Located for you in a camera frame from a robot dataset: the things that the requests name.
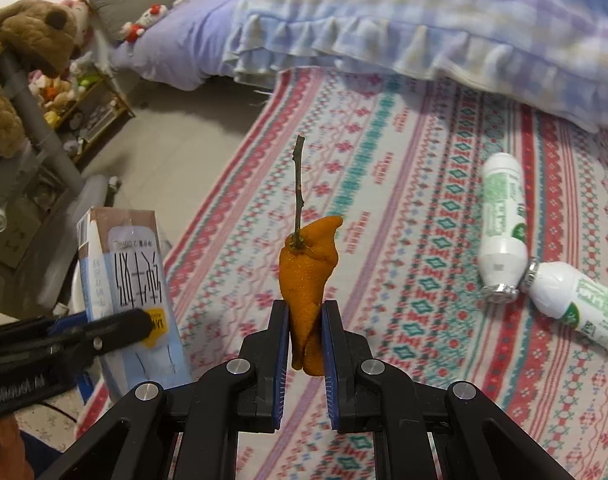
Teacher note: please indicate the plaid ruffled blanket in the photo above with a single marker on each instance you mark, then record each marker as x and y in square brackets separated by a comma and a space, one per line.
[409, 35]

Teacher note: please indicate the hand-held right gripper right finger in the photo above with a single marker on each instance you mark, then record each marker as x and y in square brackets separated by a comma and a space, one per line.
[329, 355]

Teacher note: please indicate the person's left forearm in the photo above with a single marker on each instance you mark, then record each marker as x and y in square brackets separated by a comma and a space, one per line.
[3, 450]

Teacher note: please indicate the purple bed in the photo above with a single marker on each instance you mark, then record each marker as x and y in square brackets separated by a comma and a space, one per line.
[183, 45]

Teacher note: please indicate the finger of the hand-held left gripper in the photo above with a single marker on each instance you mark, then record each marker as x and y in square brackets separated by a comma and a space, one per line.
[68, 323]
[113, 332]

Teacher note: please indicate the pile of small plush toys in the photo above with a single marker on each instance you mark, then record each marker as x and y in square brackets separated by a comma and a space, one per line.
[58, 95]

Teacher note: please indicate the wooden toy shelf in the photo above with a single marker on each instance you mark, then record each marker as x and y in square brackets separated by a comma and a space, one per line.
[103, 115]

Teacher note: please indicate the white bottle with green label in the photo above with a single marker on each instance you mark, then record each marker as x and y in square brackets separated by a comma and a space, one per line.
[501, 220]
[579, 300]

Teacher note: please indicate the orange peel with stem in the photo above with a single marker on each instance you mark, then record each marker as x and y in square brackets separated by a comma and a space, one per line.
[304, 280]

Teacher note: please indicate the grey fan stand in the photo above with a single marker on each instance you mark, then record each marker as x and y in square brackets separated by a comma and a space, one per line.
[48, 135]

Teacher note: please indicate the brown teddy bear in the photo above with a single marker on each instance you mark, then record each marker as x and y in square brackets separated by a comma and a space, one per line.
[18, 35]

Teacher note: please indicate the white and red plush toy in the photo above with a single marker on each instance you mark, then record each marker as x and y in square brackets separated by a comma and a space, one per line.
[151, 12]

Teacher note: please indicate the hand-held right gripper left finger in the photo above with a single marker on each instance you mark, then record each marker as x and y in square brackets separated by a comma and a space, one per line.
[283, 355]

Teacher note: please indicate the brown and blue milk carton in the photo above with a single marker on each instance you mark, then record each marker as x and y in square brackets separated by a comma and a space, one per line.
[133, 270]

